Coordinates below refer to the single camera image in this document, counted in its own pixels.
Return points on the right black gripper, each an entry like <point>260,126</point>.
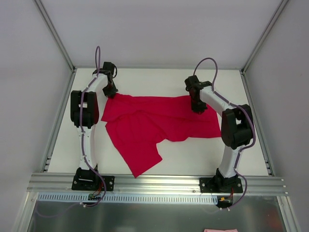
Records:
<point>198,105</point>

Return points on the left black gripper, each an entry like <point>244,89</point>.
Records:
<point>110,89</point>

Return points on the red t-shirt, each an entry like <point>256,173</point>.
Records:
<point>136,125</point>

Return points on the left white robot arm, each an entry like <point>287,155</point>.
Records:
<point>86,109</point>

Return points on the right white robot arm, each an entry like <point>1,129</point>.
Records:
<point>237,129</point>

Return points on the pink folded cloth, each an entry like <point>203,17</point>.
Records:
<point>220,230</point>

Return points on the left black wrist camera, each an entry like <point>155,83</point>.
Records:
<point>110,67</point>

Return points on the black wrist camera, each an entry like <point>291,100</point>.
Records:
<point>110,67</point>
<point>190,82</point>

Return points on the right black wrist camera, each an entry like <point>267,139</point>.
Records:
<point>190,82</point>

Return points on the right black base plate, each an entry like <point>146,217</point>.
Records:
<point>210,184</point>

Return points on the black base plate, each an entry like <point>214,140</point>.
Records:
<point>210,184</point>
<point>93,183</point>

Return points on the left aluminium frame post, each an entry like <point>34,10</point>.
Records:
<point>53,32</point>

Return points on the aluminium frame post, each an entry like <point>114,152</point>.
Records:
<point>53,32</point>
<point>268,29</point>

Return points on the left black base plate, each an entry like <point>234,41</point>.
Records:
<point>93,183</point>

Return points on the slotted cable duct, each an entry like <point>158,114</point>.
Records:
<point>128,198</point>

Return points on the aluminium front rail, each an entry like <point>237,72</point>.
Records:
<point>156,184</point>

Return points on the right aluminium frame post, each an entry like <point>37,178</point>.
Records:
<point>268,29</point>

